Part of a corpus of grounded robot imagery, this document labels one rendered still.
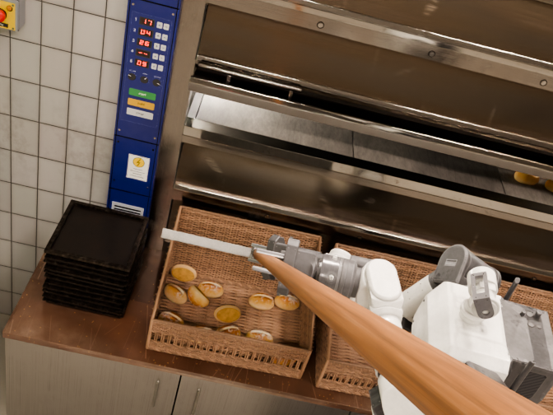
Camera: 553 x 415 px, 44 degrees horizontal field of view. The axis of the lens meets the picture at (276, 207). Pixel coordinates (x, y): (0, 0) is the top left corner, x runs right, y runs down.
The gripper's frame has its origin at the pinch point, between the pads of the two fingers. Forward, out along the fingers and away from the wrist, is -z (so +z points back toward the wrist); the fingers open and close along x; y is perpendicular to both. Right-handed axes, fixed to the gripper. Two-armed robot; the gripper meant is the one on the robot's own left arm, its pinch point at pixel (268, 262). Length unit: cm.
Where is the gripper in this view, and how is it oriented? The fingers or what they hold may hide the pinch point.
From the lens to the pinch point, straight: 145.1
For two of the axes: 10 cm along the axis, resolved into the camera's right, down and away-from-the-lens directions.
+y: 0.6, 0.6, 10.0
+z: 9.7, 2.2, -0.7
